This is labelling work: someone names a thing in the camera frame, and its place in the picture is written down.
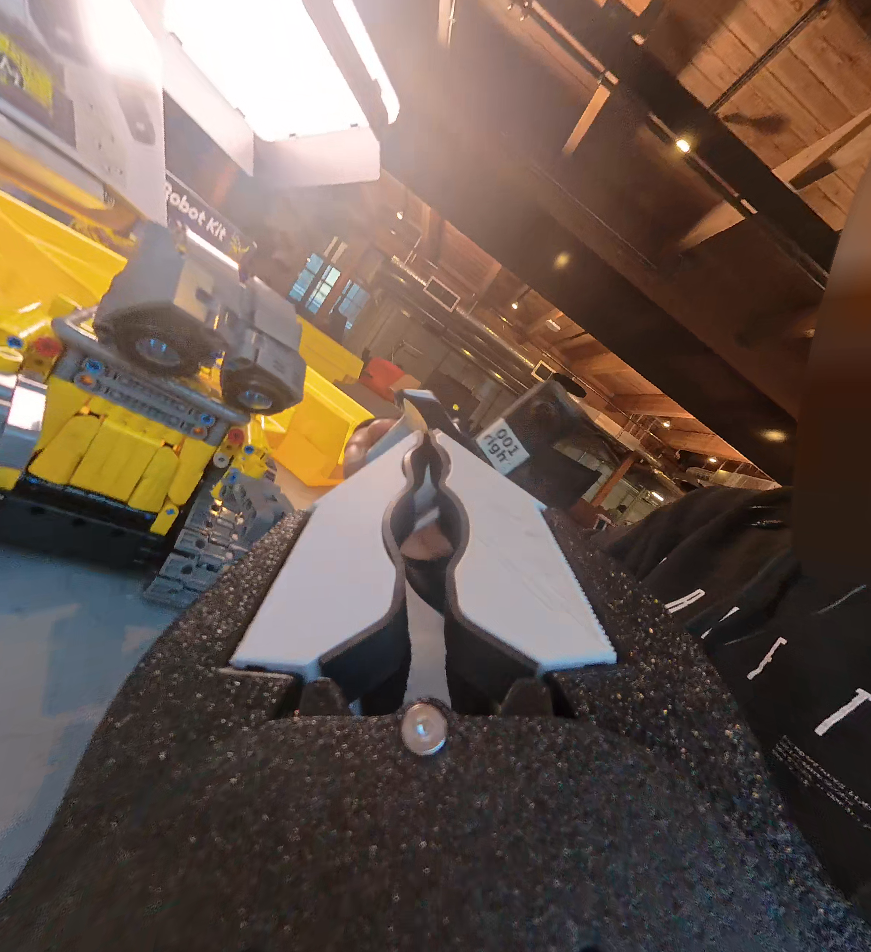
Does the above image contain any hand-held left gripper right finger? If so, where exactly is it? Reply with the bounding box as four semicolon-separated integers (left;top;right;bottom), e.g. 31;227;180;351
430;431;619;679

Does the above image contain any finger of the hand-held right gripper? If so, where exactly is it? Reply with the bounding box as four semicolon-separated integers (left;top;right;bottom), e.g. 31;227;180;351
394;387;468;441

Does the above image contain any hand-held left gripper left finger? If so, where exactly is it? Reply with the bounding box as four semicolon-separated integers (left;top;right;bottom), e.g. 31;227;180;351
229;431;425;681

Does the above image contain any yellow grey toy brick robot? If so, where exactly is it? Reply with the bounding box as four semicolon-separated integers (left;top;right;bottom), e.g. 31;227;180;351
0;297;295;607

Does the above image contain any grey toy robot head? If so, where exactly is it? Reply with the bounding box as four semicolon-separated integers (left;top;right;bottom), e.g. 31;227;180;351
93;223;306;414

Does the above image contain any grey desk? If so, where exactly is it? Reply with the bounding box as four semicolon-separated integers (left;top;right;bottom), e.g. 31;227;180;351
0;535;184;923

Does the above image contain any paned window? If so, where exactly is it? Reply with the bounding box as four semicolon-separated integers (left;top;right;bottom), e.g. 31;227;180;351
287;253;371;321

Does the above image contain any blue robot kit box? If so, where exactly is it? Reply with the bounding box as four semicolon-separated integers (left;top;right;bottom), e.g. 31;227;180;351
164;171;258;261

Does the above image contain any white studio light panel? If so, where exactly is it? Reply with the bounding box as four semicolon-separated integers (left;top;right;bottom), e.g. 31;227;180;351
78;0;401;187

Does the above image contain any robot instruction booklet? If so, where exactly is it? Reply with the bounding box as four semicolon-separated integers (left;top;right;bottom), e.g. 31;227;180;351
0;0;165;224

